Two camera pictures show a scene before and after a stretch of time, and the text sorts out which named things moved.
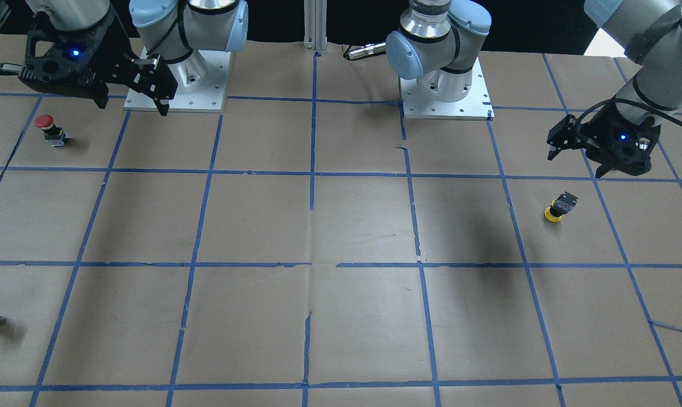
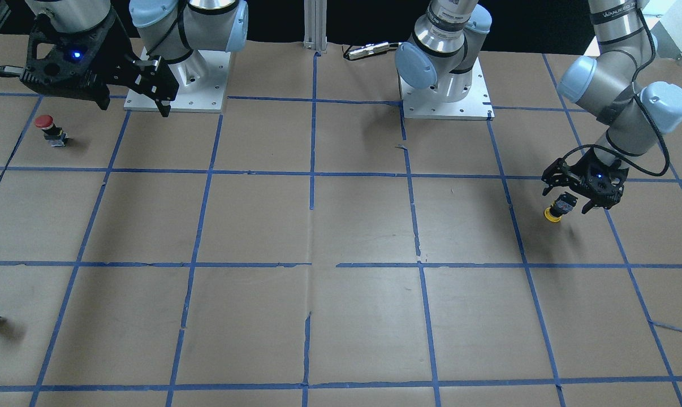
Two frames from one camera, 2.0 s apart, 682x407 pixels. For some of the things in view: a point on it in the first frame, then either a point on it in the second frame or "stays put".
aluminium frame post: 315,25 stays put
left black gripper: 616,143 → 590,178
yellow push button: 561,206 stays put
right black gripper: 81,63 stays put
